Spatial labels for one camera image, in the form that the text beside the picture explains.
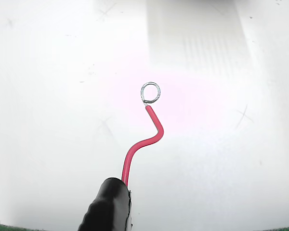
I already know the red wire with metal loop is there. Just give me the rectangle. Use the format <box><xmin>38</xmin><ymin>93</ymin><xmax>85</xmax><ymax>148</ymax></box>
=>
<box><xmin>121</xmin><ymin>81</ymin><xmax>165</xmax><ymax>188</ymax></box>

